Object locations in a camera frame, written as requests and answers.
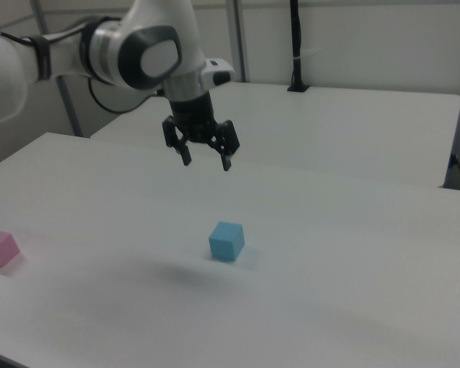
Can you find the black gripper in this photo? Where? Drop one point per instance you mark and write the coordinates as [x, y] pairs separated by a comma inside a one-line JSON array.
[[193, 115]]

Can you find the blue cube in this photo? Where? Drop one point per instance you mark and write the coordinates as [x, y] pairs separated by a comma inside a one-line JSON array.
[[226, 243]]

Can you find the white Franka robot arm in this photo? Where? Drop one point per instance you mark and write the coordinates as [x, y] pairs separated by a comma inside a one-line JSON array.
[[111, 42]]

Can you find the white adjoining table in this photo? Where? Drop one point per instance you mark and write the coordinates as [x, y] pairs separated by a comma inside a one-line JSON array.
[[329, 130]]

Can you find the grey metal frame post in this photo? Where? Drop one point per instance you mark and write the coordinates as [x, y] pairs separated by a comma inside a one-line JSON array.
[[71, 111], [237, 38]]

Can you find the black camera pole with clamp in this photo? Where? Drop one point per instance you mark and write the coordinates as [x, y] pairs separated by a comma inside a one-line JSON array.
[[296, 38]]

